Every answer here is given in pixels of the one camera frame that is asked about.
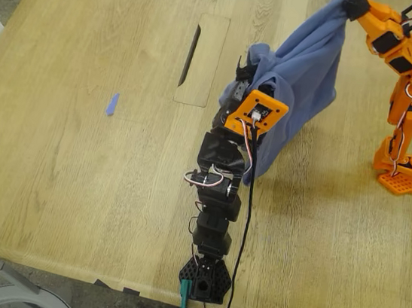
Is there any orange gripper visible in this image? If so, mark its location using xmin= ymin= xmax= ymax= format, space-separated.
xmin=336 ymin=0 xmax=411 ymax=59

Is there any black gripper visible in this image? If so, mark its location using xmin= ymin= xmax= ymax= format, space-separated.
xmin=211 ymin=52 xmax=261 ymax=135

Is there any blue printed T-shirt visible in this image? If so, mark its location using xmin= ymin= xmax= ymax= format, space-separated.
xmin=208 ymin=0 xmax=352 ymax=197

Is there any green table clamp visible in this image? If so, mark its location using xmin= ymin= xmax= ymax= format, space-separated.
xmin=176 ymin=278 xmax=194 ymax=308

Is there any grey round stool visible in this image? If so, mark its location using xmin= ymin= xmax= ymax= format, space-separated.
xmin=0 ymin=259 xmax=108 ymax=308

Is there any wooden table cable hatch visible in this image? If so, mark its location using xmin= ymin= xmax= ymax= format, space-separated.
xmin=172 ymin=10 xmax=233 ymax=111

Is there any orange camera mount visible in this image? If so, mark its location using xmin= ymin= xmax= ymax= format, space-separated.
xmin=223 ymin=85 xmax=292 ymax=140

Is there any black USB cable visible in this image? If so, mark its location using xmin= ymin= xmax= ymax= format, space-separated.
xmin=204 ymin=124 xmax=297 ymax=308

